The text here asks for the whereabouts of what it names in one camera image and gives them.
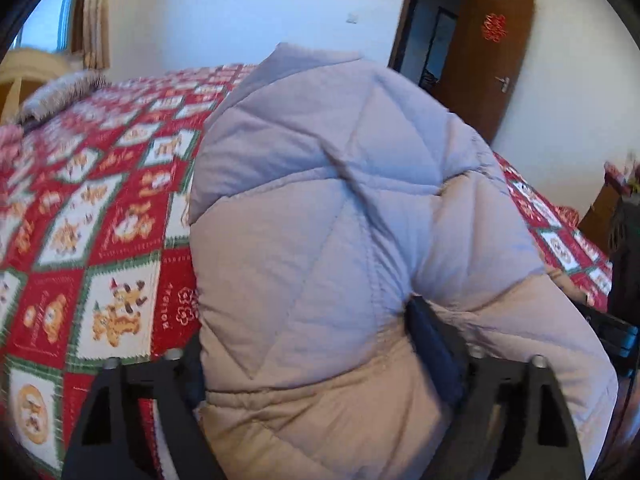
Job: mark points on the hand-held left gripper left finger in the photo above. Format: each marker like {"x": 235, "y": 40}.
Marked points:
{"x": 165, "y": 385}

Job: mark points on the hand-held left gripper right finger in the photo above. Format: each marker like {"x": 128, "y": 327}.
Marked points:
{"x": 435, "y": 350}

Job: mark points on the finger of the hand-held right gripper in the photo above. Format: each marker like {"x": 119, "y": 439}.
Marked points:
{"x": 612, "y": 332}

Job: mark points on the beige quilted jacket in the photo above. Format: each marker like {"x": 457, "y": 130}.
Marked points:
{"x": 325, "y": 260}

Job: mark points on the dark cabinet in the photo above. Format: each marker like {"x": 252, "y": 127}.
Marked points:
{"x": 627, "y": 250}

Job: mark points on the cardboard box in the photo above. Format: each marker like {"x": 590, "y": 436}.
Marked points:
{"x": 600, "y": 215}

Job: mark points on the red printed bedspread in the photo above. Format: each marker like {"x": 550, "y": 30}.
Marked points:
{"x": 100, "y": 210}

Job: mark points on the brown wooden door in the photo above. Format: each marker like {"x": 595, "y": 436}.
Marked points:
{"x": 475, "y": 85}

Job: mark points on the grey pillow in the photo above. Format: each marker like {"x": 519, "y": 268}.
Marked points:
{"x": 60, "y": 92}

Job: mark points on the red door ornament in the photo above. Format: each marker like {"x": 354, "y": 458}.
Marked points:
{"x": 493, "y": 28}

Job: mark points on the cream wooden headboard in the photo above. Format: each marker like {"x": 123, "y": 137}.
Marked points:
{"x": 22, "y": 67}

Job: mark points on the beige curtain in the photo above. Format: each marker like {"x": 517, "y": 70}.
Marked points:
{"x": 92, "y": 10}

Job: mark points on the window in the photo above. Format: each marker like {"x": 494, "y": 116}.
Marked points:
{"x": 47, "y": 15}

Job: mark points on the brown door frame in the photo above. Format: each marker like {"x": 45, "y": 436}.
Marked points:
{"x": 402, "y": 20}

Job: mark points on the white light switch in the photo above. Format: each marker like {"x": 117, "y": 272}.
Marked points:
{"x": 352, "y": 17}

